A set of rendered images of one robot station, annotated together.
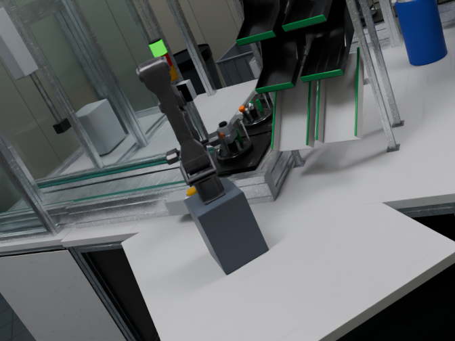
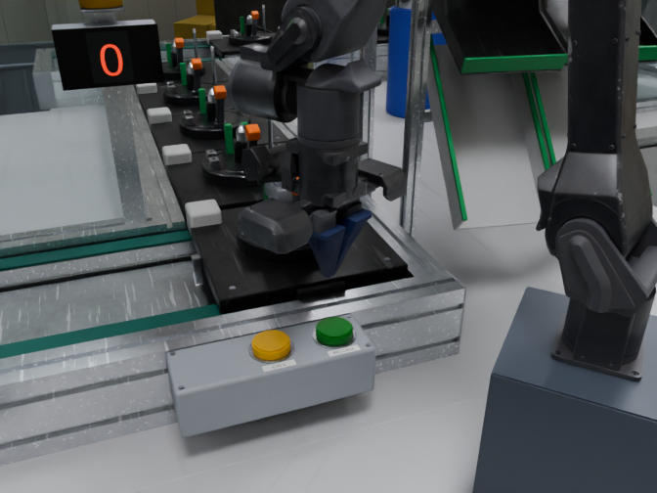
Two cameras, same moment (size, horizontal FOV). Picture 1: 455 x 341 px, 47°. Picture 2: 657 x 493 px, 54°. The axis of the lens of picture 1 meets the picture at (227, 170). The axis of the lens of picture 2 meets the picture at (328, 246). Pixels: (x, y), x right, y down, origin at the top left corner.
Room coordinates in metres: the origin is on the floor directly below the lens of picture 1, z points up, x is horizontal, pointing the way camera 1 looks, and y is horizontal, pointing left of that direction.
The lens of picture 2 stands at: (1.20, 0.52, 1.37)
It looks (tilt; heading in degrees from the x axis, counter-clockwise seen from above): 28 degrees down; 308
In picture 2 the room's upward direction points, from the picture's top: straight up
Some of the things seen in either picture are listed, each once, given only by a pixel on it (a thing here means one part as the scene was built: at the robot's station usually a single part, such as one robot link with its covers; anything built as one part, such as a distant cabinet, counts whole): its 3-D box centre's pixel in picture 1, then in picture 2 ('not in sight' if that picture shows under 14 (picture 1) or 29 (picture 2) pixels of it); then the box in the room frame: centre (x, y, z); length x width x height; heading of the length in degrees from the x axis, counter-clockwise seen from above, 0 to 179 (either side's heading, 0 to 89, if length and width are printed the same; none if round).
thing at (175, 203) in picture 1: (196, 199); (272, 371); (1.58, 0.14, 0.93); 0.21 x 0.07 x 0.06; 58
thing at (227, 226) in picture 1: (225, 224); (575, 439); (1.28, 0.07, 0.96); 0.14 x 0.14 x 0.20; 12
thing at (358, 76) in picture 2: (180, 118); (328, 95); (1.55, 0.07, 1.22); 0.09 x 0.06 x 0.07; 0
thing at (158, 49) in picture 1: (158, 48); not in sight; (1.92, 0.05, 1.39); 0.05 x 0.05 x 0.05
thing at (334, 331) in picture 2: not in sight; (333, 334); (1.54, 0.08, 0.96); 0.04 x 0.04 x 0.02
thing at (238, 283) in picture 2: (236, 155); (288, 244); (1.71, -0.05, 0.96); 0.24 x 0.24 x 0.02; 58
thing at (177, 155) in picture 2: (252, 111); (242, 147); (1.93, -0.19, 1.01); 0.24 x 0.24 x 0.13; 58
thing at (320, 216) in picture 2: not in sight; (337, 205); (1.55, 0.06, 1.11); 0.09 x 0.04 x 0.02; 85
